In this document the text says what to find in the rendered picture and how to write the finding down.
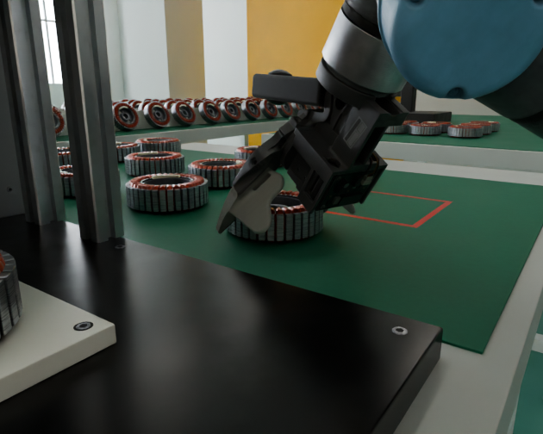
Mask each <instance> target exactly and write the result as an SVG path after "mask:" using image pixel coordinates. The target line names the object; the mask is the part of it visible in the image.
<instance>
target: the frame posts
mask: <svg viewBox="0 0 543 434"><path fill-rule="evenodd" d="M53 12H54V20H55V27H56V34H57V42H58V49H59V63H60V70H61V78H62V85H63V93H64V100H65V108H66V122H67V130H68V137H69V145H70V152H71V160H72V174H73V181H74V189H75V196H76V203H77V210H78V224H79V232H80V238H81V239H91V241H92V242H95V243H102V242H104V241H108V240H109V237H113V238H119V237H121V236H124V229H123V219H122V200H121V191H120V181H119V171H118V162H117V152H116V142H115V124H114V115H113V105H112V95H111V86H110V76H109V57H108V48H107V38H106V28H105V19H104V9H103V0H53ZM0 48H1V54H2V61H3V71H4V77H5V83H6V89H7V95H8V101H9V111H10V118H11V124H12V129H13V135H14V141H15V147H16V158H17V163H18V170H19V176H20V182H21V187H22V199H23V204H24V210H25V216H26V221H27V222H30V223H31V222H34V223H35V224H36V225H39V226H42V225H46V224H49V223H50V221H52V220H55V221H61V220H66V211H65V203H64V196H63V189H62V182H61V175H60V168H59V155H58V148H57V141H56V134H55V127H54V120H53V107H52V100H51V93H50V86H49V79H48V72H47V59H46V52H45V45H44V38H43V31H42V24H41V11H40V4H39V0H0Z"/></svg>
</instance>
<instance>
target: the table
mask: <svg viewBox="0 0 543 434"><path fill-rule="evenodd" d="M112 105H113V115H114V124H115V126H116V127H118V129H120V130H121V131H115V142H135V141H136V140H138V139H144V138H156V137H157V138H159V137H160V138H162V137H164V138H165V137H166V138H177V139H179V140H181V143H186V142H193V141H200V140H213V139H220V138H227V137H234V136H240V146H248V134H255V133H268V132H275V131H277V130H279V128H280V127H281V126H283V125H284V124H285V123H286V122H287V121H289V120H290V118H291V116H292V114H293V110H294V112H295V113H296V114H297V115H298V111H299V110H300V109H324V107H316V106H310V105H304V104H298V103H292V102H288V103H286V104H284V105H277V107H276V105H274V104H271V103H269V102H268V101H266V99H263V98H257V97H253V96H248V97H246V98H243V97H241V98H239V97H237V96H236V97H230V98H229V99H227V98H225V97H220V98H218V97H215V98H214V99H212V100H211V99H208V98H206V97H203V98H202V99H198V98H195V99H192V98H189V97H186V98H185V99H184V100H181V99H180V98H175V99H172V98H170V97H168V98H166V99H165V100H164V99H161V100H160V99H156V98H154V99H153V100H152V99H151V98H146V99H144V100H143V101H140V100H136V99H130V100H128V99H126V98H124V99H121V100H120V101H112ZM258 105H260V109H261V112H262V113H263V115H264V116H265V117H266V118H267V119H259V117H260V116H261V113H260V109H259V106H258ZM238 106H241V109H242V112H243V114H244V115H245V117H246V118H247V119H249V120H247V121H238V120H239V119H240V116H241V114H240V109H239V107H238ZM306 106H307V107H306ZM52 107H53V120H54V127H55V134H56V141H57V148H58V147H60V148H62V147H64V148H66V147H70V145H69V137H68V135H64V136H59V135H60V134H61V133H62V132H63V131H64V129H65V127H66V121H65V118H64V117H63V115H62V112H61V111H60V110H59V109H58V108H56V106H53V105H52ZM218 107H221V111H220V109H219V108H218ZM136 108H138V110H144V111H143V112H144V116H145V119H146V121H147V123H148V122H149V123H148V124H149V125H150V126H151V127H154V128H146V129H135V128H136V127H138V125H139V123H140V122H139V120H140V118H139V115H138V113H137V111H136V110H135V109H136ZM171 108H172V116H173V117H174V120H175V119H176V120H175V121H177V122H178V124H180V125H182V126H175V127H167V125H169V123H170V121H171V117H170V113H169V112H168V109H171ZM193 108H199V113H200V115H201V116H202V118H203V119H204V120H205V121H206V122H207V124H196V125H192V124H193V123H194V122H195V121H196V118H197V117H196V113H195V111H194V109H193ZM207 108H208V109H207ZM153 110H155V111H154V112H153ZM180 110H181V111H180ZM120 111H121V113H120V114H119V112H120ZM221 112H222V114H221ZM278 112H279V113H280V114H281V115H282V116H283V117H278V118H275V117H276V116H277V115H278ZM233 114H234V115H233ZM222 115H223V116H224V118H225V119H226V120H227V122H218V121H220V120H221V117H222ZM124 116H125V118H124ZM186 117H188V119H186ZM159 119H161V121H159ZM128 120H130V122H129V123H127V121H128ZM134 129H135V130H134Z"/></svg>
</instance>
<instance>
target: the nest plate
mask: <svg viewBox="0 0 543 434"><path fill-rule="evenodd" d="M18 282H19V287H20V292H21V297H22V315H21V317H20V318H19V320H18V321H17V323H16V324H15V325H14V326H12V329H11V330H10V331H9V332H8V333H7V334H5V335H1V338H0V402H2V401H4V400H6V399H8V398H10V397H11V396H13V395H15V394H18V393H20V392H21V391H23V390H25V389H27V388H30V387H32V386H33V385H35V384H37V383H38V382H40V381H43V380H45V379H46V378H48V377H50V376H52V375H55V374H57V373H59V372H60V371H62V370H64V369H66V368H68V367H70V366H72V365H73V364H75V363H78V362H80V361H82V360H84V359H85V358H87V357H90V356H91V355H93V354H95V353H97V352H99V351H100V350H103V349H105V348H107V347H109V346H111V345H112V344H115V343H116V335H115V325H114V324H113V323H110V322H108V321H107V320H105V319H101V318H99V317H97V316H96V315H94V314H91V313H88V312H86V311H85V310H82V309H80V308H78V307H75V306H73V305H71V304H69V303H67V302H64V301H62V300H60V299H58V298H55V297H53V296H51V295H49V294H46V293H44V292H42V291H40V290H39V289H36V288H33V287H31V286H29V285H27V284H25V283H23V282H20V281H18Z"/></svg>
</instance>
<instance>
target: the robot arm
mask: <svg viewBox="0 0 543 434"><path fill-rule="evenodd" d="M322 54H323V56H322V58H321V62H320V64H319V66H318V68H317V70H316V77H295V76H292V74H290V73H289V72H287V71H285V70H280V69H277V70H273V71H270V72H268V74H258V73H256V74H254V75H253V90H252V95H253V96H254V97H257V98H263V99H266V101H268V102H269V103H271V104H274V105H284V104H286V103H288V102H292V103H298V104H304V105H310V106H316V107H324V108H319V109H300V110H299V111H298V116H291V118H290V120H289V121H287V122H286V123H285V124H284V125H283V126H281V127H280V128H279V130H277V132H275V134H274V135H273V136H272V137H271V138H270V139H268V140H267V141H266V142H265V143H263V144H262V145H261V146H259V147H258V148H257V149H256V150H255V151H254V152H253V153H252V154H251V155H250V157H249V158H248V159H247V161H246V162H245V163H244V165H243V166H242V168H241V169H240V172H239V173H238V175H237V176H236V178H235V179H234V181H233V187H232V188H231V190H230V191H229V193H228V196H227V198H226V200H225V202H224V204H223V207H222V210H221V213H220V216H219V219H218V221H217V225H216V231H217V232H218V233H222V232H223V231H225V230H226V229H227V228H228V227H229V226H230V225H231V224H232V223H233V222H234V220H235V219H236V218H237V219H238V220H239V221H241V222H242V223H243V224H244V225H245V226H247V227H248V228H249V229H250V230H251V231H253V232H254V233H256V234H262V233H265V232H266V231H267V230H268V229H269V228H270V226H271V225H272V211H271V203H272V200H273V199H274V198H275V197H276V196H277V195H278V194H279V193H280V192H281V191H282V189H283V187H284V177H283V176H282V175H281V174H280V173H278V172H276V169H277V168H278V167H279V166H280V165H282V166H283V167H284V168H285V169H286V170H288V171H287V174H288V175H289V176H290V178H291V179H292V180H293V182H294V183H295V184H296V188H297V190H298V191H299V194H298V196H297V198H298V200H299V201H300V202H301V203H302V204H303V206H304V207H305V208H306V210H307V211H308V212H309V214H312V213H313V212H314V210H315V211H319V210H323V213H325V212H327V211H328V209H329V208H337V207H341V206H342V207H343V208H344V209H346V210H347V211H348V212H349V213H350V214H354V213H355V207H354V205H353V204H354V203H358V202H359V203H360V204H362V203H364V201H365V199H366V197H367V196H368V195H369V194H370V192H371V190H372V189H373V187H374V186H375V184H376V183H377V181H378V179H379V178H380V177H381V175H382V174H383V172H384V170H385V169H386V167H387V166H388V164H387V163H386V162H385V161H384V160H383V159H382V158H381V157H380V156H379V155H378V154H377V152H376V151H375V148H376V146H377V145H378V142H379V141H380V140H381V138H382V137H383V135H384V133H385V131H386V129H387V128H388V127H393V126H401V125H402V124H403V122H404V121H405V119H406V118H407V116H408V115H409V111H408V110H407V109H406V108H405V107H404V106H403V105H402V104H401V103H400V102H399V101H398V100H396V99H395V97H396V95H397V92H399V91H401V90H402V89H403V87H404V85H405V84H406V83H407V81H408V82H409V83H410V84H411V85H412V86H414V87H415V88H416V89H418V90H419V91H421V92H423V93H425V94H427V95H430V96H433V97H437V98H448V99H465V100H466V99H472V98H473V99H475V100H477V101H478V102H480V103H482V104H483V105H485V106H486V107H488V108H490V109H492V110H494V111H495V112H497V113H498V114H499V115H502V116H503V117H505V118H509V119H510V120H512V121H513V122H515V123H517V124H519V125H520V126H522V127H524V128H526V129H527V130H528V131H530V132H531V133H534V134H535V135H537V136H539V137H540V138H542V139H543V0H345V1H344V3H343V4H342V6H341V9H340V12H339V14H338V16H337V18H336V20H335V23H334V25H333V28H332V30H331V32H330V34H329V36H328V39H327V42H326V44H325V46H324V47H323V50H322ZM372 179H373V180H372Z"/></svg>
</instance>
